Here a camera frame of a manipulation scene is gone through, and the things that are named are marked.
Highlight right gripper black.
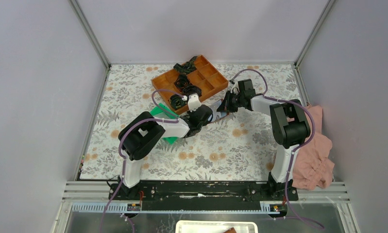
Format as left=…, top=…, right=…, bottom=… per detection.
left=217, top=91, right=244, bottom=113

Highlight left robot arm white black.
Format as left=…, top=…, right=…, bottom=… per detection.
left=118, top=94, right=213, bottom=200

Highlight black coiled cable in tray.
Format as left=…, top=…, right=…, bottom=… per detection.
left=169, top=94, right=189, bottom=110

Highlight green plastic card box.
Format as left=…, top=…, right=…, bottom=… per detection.
left=150, top=106, right=189, bottom=144

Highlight orange wooden compartment tray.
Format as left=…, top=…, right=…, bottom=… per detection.
left=152, top=55, right=228, bottom=115

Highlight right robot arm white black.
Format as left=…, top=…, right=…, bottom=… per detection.
left=217, top=79, right=311, bottom=200

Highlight pink crumpled cloth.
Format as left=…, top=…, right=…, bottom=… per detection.
left=292, top=105, right=335, bottom=190

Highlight black items in tray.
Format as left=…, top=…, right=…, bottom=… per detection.
left=173, top=56, right=202, bottom=101

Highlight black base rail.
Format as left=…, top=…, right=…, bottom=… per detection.
left=109, top=180, right=299, bottom=211

